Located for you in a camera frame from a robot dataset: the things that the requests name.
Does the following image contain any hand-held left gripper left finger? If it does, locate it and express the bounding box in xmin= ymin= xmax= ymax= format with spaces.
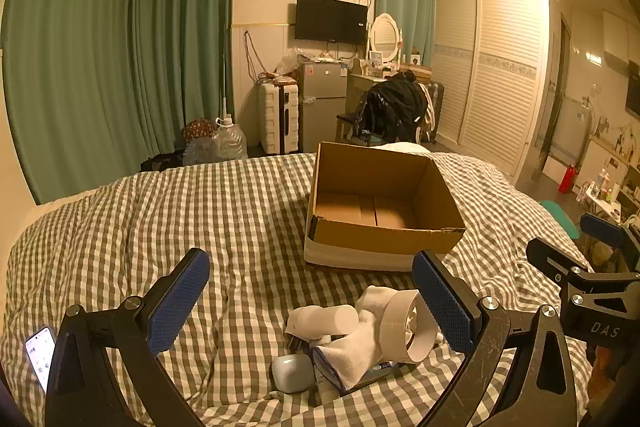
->
xmin=45 ymin=248 xmax=211 ymax=427

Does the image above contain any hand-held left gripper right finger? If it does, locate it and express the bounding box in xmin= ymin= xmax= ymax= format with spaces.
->
xmin=411 ymin=249 xmax=586 ymax=427

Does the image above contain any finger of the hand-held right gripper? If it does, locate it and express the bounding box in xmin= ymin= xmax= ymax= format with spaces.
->
xmin=525 ymin=237 xmax=594 ymax=282
xmin=580 ymin=213 xmax=640 ymax=269

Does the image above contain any beige tape roll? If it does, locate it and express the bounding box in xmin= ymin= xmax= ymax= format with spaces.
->
xmin=378 ymin=289 xmax=443 ymax=364

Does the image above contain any white sock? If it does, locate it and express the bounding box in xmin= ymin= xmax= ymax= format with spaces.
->
xmin=320 ymin=285 xmax=401 ymax=390
xmin=286 ymin=304 xmax=360 ymax=340

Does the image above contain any grey earbuds case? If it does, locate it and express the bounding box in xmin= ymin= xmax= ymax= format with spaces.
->
xmin=270 ymin=353 xmax=315 ymax=393

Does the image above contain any cardboard box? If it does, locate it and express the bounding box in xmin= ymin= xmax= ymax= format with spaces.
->
xmin=303 ymin=141 xmax=467 ymax=272

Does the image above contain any small table with bottles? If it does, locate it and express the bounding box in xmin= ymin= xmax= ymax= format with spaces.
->
xmin=575 ymin=167 xmax=626 ymax=218

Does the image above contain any green stool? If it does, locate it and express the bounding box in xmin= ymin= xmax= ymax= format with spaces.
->
xmin=540 ymin=200 xmax=581 ymax=240

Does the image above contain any red fire extinguisher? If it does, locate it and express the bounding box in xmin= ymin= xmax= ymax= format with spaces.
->
xmin=558 ymin=164 xmax=577 ymax=194

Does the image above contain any checkered blanket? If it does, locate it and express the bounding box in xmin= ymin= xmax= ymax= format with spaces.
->
xmin=0 ymin=152 xmax=616 ymax=427

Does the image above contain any smartphone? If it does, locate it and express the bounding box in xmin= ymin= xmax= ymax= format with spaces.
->
xmin=25 ymin=327 xmax=57 ymax=394

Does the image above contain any clear plastic bag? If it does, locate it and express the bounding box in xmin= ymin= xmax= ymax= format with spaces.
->
xmin=182 ymin=138 xmax=221 ymax=166

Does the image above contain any white pillow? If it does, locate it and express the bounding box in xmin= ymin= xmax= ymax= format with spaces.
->
xmin=372 ymin=142 xmax=431 ymax=156

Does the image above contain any clear water jug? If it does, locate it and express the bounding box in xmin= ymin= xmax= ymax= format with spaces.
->
xmin=212 ymin=117 xmax=249 ymax=160

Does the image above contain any brown patterned bag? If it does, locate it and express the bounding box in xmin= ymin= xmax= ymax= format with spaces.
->
xmin=181 ymin=118 xmax=216 ymax=142

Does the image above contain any dark suitcase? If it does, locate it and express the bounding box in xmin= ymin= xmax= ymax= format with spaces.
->
xmin=417 ymin=82 xmax=446 ymax=144

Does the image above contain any white louvred wardrobe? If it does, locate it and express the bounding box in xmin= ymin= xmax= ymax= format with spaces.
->
xmin=434 ymin=0 xmax=551 ymax=180

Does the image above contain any black jacket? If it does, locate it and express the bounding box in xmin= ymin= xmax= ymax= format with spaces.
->
xmin=357 ymin=74 xmax=430 ymax=142

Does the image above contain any dark chair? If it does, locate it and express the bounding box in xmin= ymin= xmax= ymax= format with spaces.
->
xmin=336 ymin=107 xmax=386 ymax=146

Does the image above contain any white suitcase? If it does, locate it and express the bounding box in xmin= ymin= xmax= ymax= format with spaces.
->
xmin=258 ymin=82 xmax=301 ymax=155

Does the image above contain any silver fridge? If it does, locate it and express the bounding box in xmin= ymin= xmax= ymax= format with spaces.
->
xmin=298 ymin=61 xmax=349 ymax=154

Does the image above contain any wooden dresser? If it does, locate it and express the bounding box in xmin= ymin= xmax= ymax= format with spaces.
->
xmin=348 ymin=64 xmax=433 ymax=108

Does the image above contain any white oval mirror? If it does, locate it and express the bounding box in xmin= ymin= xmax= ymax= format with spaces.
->
xmin=369 ymin=13 xmax=403 ymax=62

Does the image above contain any black television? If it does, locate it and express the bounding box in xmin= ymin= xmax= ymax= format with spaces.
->
xmin=294 ymin=0 xmax=368 ymax=46

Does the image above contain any wall cable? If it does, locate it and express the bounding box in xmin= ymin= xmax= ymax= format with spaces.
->
xmin=243 ymin=31 xmax=268 ymax=82

